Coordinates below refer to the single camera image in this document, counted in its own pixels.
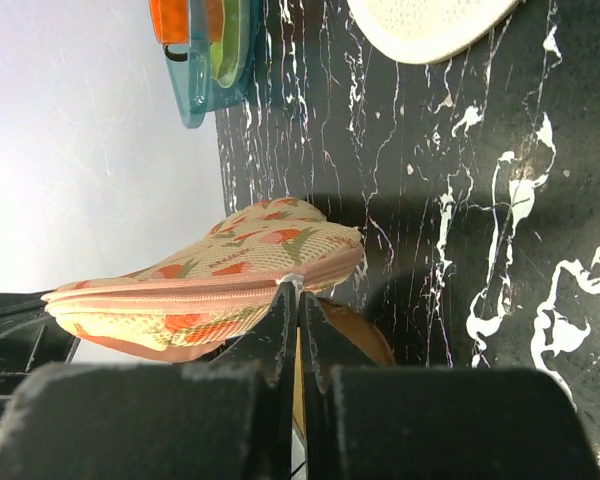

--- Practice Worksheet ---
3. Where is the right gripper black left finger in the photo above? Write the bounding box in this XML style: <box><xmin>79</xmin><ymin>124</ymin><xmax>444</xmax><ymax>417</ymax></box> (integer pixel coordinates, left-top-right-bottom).
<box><xmin>0</xmin><ymin>284</ymin><xmax>298</xmax><ymax>479</ymax></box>

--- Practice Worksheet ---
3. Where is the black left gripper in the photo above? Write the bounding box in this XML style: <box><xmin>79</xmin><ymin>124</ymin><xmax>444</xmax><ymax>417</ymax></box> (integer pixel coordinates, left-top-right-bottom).
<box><xmin>0</xmin><ymin>292</ymin><xmax>79</xmax><ymax>418</ymax></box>

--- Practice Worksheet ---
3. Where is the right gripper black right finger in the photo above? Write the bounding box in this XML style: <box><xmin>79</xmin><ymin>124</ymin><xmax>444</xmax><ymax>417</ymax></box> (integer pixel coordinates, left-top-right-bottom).
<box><xmin>299</xmin><ymin>293</ymin><xmax>600</xmax><ymax>479</ymax></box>

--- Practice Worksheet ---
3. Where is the pink floral mesh laundry bag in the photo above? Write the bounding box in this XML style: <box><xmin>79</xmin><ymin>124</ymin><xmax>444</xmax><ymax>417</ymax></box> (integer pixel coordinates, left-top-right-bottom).
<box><xmin>41</xmin><ymin>197</ymin><xmax>363</xmax><ymax>363</ymax></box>

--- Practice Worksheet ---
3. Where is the round white mesh laundry bag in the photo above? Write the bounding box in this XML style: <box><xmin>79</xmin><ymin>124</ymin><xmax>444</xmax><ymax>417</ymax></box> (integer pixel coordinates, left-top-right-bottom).
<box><xmin>348</xmin><ymin>0</ymin><xmax>519</xmax><ymax>65</ymax></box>

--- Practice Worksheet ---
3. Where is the beige bowl with brown rim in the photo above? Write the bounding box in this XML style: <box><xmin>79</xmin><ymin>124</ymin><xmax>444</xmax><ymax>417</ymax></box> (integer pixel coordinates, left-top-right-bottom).
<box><xmin>319</xmin><ymin>298</ymin><xmax>396</xmax><ymax>367</ymax></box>

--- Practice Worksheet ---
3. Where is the teal plastic tub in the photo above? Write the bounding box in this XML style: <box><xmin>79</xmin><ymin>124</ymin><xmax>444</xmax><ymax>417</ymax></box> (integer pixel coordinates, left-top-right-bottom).
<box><xmin>150</xmin><ymin>1</ymin><xmax>261</xmax><ymax>129</ymax></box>

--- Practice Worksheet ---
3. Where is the green dotted plate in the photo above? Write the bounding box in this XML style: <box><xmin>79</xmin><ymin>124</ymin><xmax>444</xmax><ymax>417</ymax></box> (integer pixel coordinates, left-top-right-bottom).
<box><xmin>205</xmin><ymin>0</ymin><xmax>251</xmax><ymax>89</ymax></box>

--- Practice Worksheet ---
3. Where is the orange mug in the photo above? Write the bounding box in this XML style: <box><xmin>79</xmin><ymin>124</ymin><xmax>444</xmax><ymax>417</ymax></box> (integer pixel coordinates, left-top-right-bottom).
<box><xmin>149</xmin><ymin>0</ymin><xmax>189</xmax><ymax>44</ymax></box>

